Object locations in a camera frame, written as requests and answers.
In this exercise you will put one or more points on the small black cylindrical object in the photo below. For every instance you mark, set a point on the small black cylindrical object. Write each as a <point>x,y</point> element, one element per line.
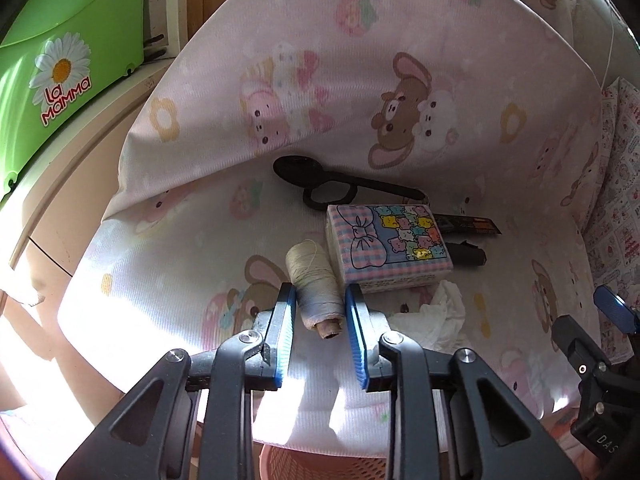
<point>465,254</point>

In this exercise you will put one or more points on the white small-print patterned cloth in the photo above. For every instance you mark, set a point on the white small-print patterned cloth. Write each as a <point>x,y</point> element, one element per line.
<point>620,185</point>

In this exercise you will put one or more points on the checked bear print tissue pack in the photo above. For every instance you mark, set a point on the checked bear print tissue pack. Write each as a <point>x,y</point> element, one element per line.
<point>390,245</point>

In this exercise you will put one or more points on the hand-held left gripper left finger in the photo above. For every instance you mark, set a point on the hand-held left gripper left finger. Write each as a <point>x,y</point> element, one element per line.
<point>282,330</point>

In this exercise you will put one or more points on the black plastic spoon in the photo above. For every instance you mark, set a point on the black plastic spoon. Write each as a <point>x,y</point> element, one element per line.
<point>292,167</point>

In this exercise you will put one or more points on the crumpled white tissue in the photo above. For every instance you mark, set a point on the crumpled white tissue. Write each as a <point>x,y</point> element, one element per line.
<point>440,315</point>

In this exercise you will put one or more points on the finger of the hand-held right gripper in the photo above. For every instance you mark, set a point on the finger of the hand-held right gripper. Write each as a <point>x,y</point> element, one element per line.
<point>617,307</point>
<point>582,345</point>

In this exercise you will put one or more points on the black coffee sachet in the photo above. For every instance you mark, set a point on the black coffee sachet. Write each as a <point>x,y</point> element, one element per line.
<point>465,222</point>

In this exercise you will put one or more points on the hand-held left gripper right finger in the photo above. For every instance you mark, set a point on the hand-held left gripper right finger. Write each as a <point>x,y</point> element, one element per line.
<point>356,340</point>

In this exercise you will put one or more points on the beige thread spool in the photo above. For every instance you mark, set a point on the beige thread spool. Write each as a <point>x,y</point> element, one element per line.
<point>315,285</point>

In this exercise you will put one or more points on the pink cartoon printed blanket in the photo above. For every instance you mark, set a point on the pink cartoon printed blanket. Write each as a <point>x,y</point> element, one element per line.
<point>350,85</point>

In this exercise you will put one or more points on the white shelf unit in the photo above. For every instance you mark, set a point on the white shelf unit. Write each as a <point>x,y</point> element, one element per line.
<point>167,10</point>

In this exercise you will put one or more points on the pink plastic basket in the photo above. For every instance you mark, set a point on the pink plastic basket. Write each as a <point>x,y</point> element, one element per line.
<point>320,465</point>

